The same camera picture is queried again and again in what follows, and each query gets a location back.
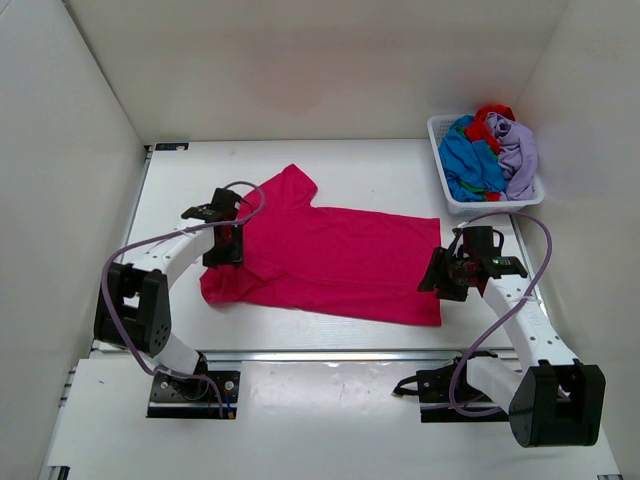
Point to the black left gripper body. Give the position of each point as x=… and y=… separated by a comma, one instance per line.
x=228, y=250

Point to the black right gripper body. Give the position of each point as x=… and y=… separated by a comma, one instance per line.
x=463, y=285

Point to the crimson red t-shirt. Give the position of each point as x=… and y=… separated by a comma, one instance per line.
x=336, y=261

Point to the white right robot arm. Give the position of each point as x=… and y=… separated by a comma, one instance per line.
x=520, y=366

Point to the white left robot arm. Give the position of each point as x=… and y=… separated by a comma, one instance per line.
x=133, y=310

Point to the blue t-shirt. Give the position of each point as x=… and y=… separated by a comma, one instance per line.
x=471, y=169

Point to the lavender t-shirt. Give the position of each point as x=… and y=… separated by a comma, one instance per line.
x=518, y=157

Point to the dark label sticker on table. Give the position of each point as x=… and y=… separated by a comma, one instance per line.
x=171, y=146

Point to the red t-shirt in basket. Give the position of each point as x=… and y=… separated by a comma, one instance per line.
x=478, y=129

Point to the white plastic laundry basket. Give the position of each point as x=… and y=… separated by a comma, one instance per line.
x=437, y=127

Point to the aluminium table edge rail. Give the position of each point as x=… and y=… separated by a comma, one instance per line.
x=331, y=356

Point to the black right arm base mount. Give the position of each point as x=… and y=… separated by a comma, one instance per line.
x=430, y=386

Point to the aluminium left side rail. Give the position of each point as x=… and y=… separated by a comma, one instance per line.
x=120, y=185

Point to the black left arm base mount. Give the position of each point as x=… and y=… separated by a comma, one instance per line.
x=173, y=398

